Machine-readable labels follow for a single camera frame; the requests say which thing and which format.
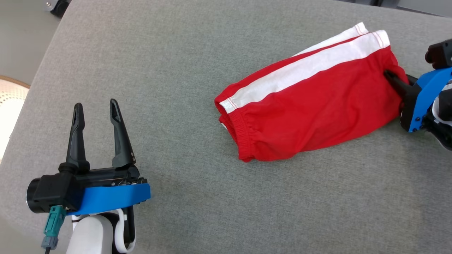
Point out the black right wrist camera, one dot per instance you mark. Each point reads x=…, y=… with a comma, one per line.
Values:
x=441, y=54

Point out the black caster wheel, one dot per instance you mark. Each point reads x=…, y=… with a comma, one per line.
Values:
x=60, y=6

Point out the teal left camera connector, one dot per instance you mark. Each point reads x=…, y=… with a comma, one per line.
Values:
x=54, y=222

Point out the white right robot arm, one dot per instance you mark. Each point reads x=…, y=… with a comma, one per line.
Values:
x=443, y=113

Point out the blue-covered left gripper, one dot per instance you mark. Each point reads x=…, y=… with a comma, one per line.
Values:
x=113, y=195

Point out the red shorts with white band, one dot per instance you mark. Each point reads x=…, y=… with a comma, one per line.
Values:
x=317, y=106

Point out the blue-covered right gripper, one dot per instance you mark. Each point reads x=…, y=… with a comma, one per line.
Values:
x=422, y=95

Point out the beige wicker laundry basket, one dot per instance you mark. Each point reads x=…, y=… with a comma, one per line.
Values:
x=9, y=113

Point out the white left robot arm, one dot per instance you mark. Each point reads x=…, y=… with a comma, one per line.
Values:
x=91, y=236

